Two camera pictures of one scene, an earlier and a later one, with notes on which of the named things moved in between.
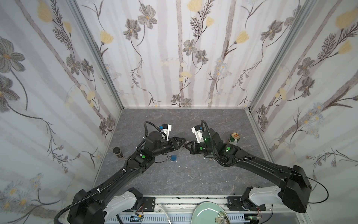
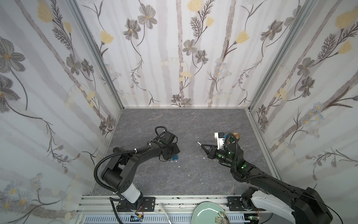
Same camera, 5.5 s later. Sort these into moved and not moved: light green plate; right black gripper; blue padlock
Moved: right black gripper
Not moved: light green plate; blue padlock
